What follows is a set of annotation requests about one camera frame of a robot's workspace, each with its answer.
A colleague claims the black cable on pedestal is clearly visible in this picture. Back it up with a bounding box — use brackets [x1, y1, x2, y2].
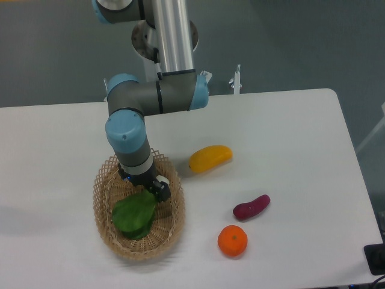
[152, 47, 163, 81]

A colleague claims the white frame at right edge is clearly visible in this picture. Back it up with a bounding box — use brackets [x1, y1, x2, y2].
[355, 102, 385, 155]

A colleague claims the black device at table edge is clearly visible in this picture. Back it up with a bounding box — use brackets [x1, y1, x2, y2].
[363, 243, 384, 276]

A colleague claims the orange tangerine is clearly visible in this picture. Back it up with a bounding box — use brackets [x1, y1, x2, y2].
[217, 225, 248, 257]

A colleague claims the woven wicker basket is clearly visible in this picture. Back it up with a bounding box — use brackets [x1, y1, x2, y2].
[93, 149, 185, 261]

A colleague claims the green bok choy vegetable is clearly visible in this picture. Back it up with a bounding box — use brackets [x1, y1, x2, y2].
[112, 189, 159, 240]

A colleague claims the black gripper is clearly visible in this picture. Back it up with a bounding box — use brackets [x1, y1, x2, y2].
[117, 164, 171, 202]

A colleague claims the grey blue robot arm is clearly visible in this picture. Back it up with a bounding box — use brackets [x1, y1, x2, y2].
[92, 1, 209, 202]

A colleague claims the yellow mango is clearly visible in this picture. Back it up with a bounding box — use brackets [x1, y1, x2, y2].
[188, 145, 233, 173]

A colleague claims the purple sweet potato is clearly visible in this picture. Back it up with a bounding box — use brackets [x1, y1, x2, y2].
[233, 194, 271, 220]

